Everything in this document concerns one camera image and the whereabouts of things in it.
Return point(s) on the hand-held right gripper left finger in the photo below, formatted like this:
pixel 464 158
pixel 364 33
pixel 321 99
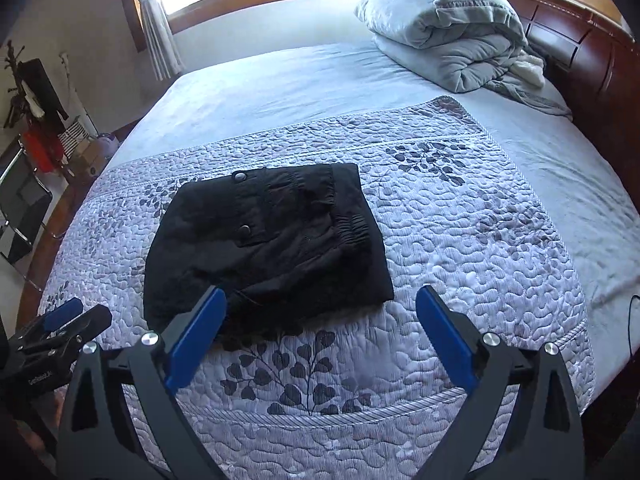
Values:
pixel 195 340

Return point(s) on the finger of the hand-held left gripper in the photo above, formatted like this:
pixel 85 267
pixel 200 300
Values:
pixel 92 322
pixel 62 315

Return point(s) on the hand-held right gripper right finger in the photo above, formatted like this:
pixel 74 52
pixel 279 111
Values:
pixel 445 340

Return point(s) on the black pants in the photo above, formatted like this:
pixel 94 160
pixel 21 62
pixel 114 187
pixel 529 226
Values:
pixel 280 250

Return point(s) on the quilted leaf-print bedspread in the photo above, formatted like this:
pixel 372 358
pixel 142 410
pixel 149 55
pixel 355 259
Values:
pixel 450 220

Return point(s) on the cardboard box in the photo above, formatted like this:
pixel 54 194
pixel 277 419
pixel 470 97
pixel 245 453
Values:
pixel 85 157

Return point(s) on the red garment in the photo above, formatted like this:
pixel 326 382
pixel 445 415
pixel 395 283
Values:
pixel 42 152

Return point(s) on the white slatted rack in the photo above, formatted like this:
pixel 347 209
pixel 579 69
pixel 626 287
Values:
pixel 75 132

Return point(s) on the coat rack with dark clothes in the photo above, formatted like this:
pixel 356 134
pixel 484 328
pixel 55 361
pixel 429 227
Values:
pixel 37 85

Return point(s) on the light blue bed sheet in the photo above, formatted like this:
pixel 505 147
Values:
pixel 300 90

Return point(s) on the white curtain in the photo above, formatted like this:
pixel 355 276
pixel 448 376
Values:
pixel 160 35

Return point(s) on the folded grey duvet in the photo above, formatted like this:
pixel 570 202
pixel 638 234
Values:
pixel 440 35

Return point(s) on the dark wooden headboard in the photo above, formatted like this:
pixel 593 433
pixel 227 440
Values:
pixel 590 55

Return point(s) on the wooden bed side rail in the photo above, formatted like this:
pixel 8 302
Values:
pixel 57 215

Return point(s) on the metal frame chair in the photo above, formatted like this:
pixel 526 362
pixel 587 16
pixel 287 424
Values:
pixel 22 200

